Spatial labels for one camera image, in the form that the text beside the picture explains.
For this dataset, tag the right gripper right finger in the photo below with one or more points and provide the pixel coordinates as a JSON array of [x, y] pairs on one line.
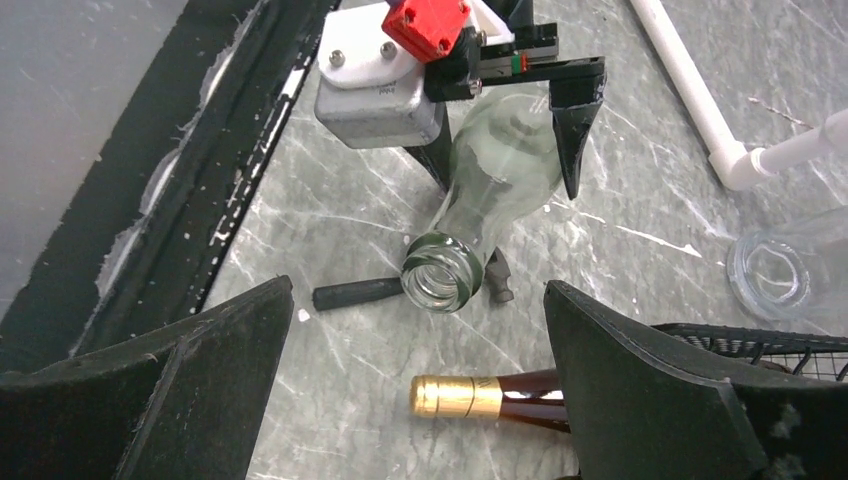
[[645, 405]]

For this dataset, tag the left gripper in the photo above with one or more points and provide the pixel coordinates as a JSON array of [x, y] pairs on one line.
[[517, 46]]

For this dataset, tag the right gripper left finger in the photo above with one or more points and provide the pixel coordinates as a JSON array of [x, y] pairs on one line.
[[185, 401]]

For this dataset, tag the clear frosted wine bottle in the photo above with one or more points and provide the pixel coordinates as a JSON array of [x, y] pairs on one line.
[[504, 165]]

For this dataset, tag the round clear glass bottle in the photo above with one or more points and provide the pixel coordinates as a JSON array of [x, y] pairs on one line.
[[793, 271]]

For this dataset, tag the red wine bottle gold cap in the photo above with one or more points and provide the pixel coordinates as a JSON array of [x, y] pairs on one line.
[[533, 398]]

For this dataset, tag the small grey hammer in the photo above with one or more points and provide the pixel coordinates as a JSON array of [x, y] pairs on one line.
[[355, 293]]

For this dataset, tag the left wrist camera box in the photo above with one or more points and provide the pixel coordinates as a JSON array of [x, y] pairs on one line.
[[388, 68]]

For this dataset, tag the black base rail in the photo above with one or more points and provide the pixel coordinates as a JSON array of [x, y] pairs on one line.
[[106, 108]]

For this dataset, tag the black wire wine rack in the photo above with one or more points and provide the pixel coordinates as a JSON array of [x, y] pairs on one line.
[[814, 356]]

